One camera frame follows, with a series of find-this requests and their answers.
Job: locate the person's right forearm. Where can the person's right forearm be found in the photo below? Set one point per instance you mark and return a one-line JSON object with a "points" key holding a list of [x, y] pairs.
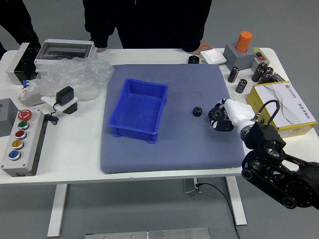
{"points": [[99, 35]]}

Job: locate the black cylindrical capacitor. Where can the black cylindrical capacitor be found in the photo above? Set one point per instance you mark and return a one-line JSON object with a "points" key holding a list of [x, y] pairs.
{"points": [[241, 85]]}

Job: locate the small black electronic module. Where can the small black electronic module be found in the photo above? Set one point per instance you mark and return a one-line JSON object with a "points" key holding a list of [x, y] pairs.
{"points": [[277, 78]]}

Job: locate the grey five-button control box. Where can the grey five-button control box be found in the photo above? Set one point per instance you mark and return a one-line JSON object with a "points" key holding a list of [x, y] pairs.
{"points": [[27, 149]]}

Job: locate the black power adapter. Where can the black power adapter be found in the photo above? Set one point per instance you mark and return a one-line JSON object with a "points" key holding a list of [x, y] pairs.
{"points": [[64, 95]]}

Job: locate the blue-grey mat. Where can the blue-grey mat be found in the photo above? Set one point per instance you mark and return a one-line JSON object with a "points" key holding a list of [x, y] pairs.
{"points": [[149, 156]]}

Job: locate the orange cylinder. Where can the orange cylinder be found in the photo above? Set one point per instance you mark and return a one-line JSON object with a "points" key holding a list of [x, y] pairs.
{"points": [[243, 41]]}

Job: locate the clear plastic bag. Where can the clear plastic bag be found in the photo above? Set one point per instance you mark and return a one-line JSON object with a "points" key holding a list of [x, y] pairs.
{"points": [[74, 74]]}

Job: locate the white table leg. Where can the white table leg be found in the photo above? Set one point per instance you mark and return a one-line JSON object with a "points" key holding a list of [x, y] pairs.
{"points": [[239, 214], [56, 214]]}

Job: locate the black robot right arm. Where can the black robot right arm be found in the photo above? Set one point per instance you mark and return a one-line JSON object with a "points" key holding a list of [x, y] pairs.
{"points": [[264, 134]]}

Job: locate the grey block holder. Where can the grey block holder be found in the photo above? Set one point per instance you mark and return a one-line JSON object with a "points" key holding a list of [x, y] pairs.
{"points": [[239, 59]]}

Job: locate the white red-button switch box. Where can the white red-button switch box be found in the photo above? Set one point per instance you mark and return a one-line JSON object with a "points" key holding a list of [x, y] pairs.
{"points": [[260, 57]]}

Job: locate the grey clear-lid distribution box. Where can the grey clear-lid distribution box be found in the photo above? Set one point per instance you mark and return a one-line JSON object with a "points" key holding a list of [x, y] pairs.
{"points": [[64, 49]]}

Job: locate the grey under-table box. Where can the grey under-table box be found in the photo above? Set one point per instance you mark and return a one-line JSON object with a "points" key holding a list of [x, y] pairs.
{"points": [[189, 185]]}

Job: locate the brown cylindrical capacitor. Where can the brown cylindrical capacitor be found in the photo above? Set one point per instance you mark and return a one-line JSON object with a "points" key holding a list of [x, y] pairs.
{"points": [[258, 71], [264, 77], [269, 71], [233, 74]]}

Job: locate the person's left hand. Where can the person's left hand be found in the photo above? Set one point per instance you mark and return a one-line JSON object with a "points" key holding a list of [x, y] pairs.
{"points": [[203, 47]]}

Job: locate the grey metal plate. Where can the grey metal plate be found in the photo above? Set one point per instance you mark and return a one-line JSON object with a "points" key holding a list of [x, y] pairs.
{"points": [[149, 234]]}

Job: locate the small black gear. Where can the small black gear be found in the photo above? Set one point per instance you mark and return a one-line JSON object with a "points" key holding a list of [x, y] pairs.
{"points": [[197, 112]]}

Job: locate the white wall switch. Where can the white wall switch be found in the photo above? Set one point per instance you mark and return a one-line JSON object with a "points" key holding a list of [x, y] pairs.
{"points": [[213, 57]]}

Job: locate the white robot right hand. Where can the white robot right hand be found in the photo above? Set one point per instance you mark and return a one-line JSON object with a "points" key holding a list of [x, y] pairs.
{"points": [[240, 112]]}

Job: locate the small black round part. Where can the small black round part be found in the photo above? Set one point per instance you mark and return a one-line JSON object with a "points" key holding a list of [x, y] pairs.
{"points": [[193, 59]]}

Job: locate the person's left forearm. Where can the person's left forearm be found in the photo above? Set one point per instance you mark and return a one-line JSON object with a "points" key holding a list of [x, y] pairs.
{"points": [[194, 37]]}

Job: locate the white circuit breaker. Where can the white circuit breaker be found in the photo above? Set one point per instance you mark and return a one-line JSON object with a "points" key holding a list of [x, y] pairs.
{"points": [[27, 100]]}

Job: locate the yellow and white carton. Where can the yellow and white carton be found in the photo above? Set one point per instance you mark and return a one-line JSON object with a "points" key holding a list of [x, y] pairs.
{"points": [[294, 104]]}

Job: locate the white flat bracket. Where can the white flat bracket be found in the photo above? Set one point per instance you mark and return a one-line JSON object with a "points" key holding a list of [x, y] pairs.
{"points": [[59, 107]]}

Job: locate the person in dark clothes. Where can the person in dark clothes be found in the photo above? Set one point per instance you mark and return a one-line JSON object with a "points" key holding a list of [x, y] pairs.
{"points": [[15, 20]]}

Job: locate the big black gear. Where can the big black gear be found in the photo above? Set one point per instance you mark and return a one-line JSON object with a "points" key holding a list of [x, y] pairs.
{"points": [[214, 113]]}

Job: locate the person's right hand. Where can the person's right hand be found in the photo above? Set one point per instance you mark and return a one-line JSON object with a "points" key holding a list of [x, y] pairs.
{"points": [[101, 49]]}

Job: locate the blue plastic box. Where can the blue plastic box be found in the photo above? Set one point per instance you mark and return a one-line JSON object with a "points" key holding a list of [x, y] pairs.
{"points": [[134, 104]]}

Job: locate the grey square box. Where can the grey square box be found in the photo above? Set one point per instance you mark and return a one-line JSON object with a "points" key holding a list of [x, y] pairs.
{"points": [[10, 124]]}

